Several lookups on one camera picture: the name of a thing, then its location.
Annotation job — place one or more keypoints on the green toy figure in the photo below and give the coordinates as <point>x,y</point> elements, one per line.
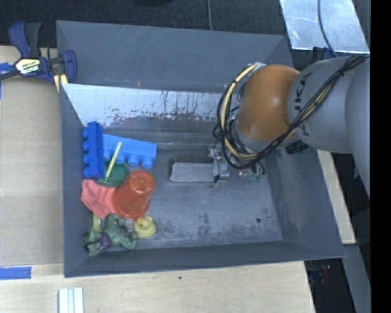
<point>115,235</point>

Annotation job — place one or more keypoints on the dark blue toy brick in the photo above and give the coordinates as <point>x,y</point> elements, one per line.
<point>92,152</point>

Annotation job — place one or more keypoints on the orange plastic cup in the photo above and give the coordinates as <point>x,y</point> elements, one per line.
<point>135,194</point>

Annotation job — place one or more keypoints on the red cloth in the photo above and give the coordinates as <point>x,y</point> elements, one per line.
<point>96,196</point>

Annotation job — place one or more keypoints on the grey metal bin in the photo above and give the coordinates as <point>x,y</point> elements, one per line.
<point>215,207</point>

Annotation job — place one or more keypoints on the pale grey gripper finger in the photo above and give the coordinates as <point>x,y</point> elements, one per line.
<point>192,167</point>
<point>192,177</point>

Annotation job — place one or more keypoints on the light blue toy brick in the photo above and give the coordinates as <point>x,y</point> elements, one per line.
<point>133,150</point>

